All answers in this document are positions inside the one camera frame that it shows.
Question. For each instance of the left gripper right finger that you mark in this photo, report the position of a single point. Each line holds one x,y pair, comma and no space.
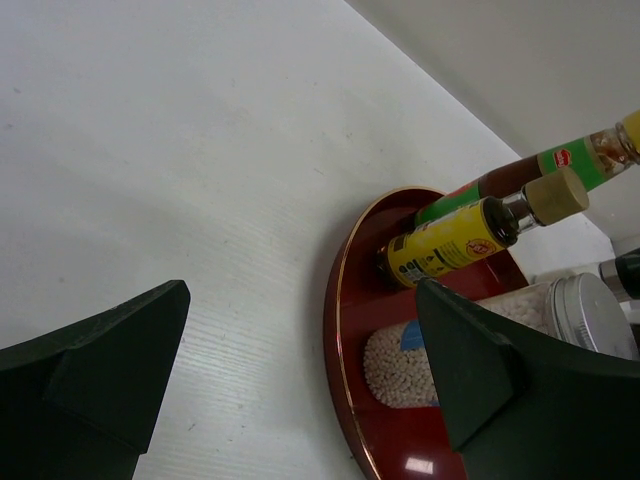
519,404

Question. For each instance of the tall silver lid jar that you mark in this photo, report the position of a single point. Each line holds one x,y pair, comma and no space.
578,309

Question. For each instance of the small yellow label bottle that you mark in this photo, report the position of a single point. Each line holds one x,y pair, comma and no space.
481,229

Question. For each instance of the red round tray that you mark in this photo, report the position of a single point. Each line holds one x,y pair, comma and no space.
386,443

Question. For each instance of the green label sauce bottle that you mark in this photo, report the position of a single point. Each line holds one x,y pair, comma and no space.
595,158

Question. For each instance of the black cap small bottle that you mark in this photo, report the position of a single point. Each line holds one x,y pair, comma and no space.
621,275

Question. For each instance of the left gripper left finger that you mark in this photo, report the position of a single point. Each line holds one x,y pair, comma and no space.
82,402

